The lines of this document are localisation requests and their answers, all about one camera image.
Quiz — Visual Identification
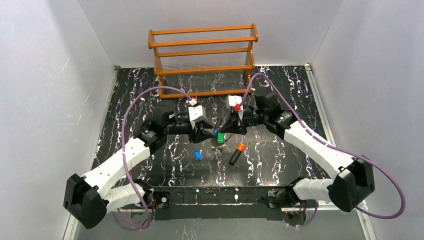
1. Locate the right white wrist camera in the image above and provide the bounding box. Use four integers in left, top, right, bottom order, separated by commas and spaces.
225, 95, 244, 120

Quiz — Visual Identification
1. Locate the orange capped black marker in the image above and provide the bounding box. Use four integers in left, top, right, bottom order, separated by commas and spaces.
228, 143, 245, 166

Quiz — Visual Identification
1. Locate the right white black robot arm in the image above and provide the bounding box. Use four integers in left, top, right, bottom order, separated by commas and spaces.
219, 92, 375, 212

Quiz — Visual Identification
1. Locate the orange wooden shelf rack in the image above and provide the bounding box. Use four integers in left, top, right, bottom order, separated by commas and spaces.
147, 23, 259, 86

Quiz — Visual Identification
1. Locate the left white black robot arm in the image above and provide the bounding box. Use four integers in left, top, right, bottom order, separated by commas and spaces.
63, 100, 214, 229

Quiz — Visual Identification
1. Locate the blue capped black marker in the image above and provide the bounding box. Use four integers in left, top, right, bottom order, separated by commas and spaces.
212, 117, 223, 135

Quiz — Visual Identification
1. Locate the purple cable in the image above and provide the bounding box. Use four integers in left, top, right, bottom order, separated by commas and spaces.
241, 72, 406, 228
110, 86, 195, 231

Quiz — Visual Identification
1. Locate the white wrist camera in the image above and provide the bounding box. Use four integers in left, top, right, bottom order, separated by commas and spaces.
225, 95, 244, 120
188, 97, 206, 129

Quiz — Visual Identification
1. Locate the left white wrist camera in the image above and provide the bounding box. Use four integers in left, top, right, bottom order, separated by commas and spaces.
188, 97, 206, 129

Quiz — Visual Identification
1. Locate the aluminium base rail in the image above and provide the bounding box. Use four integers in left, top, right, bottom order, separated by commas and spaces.
63, 187, 376, 240

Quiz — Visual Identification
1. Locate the blue key tag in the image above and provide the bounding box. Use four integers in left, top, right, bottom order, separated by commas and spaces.
193, 150, 203, 160

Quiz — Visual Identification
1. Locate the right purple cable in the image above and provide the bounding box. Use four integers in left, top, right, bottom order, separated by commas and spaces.
241, 72, 406, 228

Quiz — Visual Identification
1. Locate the green key tag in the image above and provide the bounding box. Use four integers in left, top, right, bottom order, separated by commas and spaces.
217, 132, 225, 144

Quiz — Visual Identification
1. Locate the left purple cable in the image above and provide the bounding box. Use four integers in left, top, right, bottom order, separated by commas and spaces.
110, 86, 195, 231

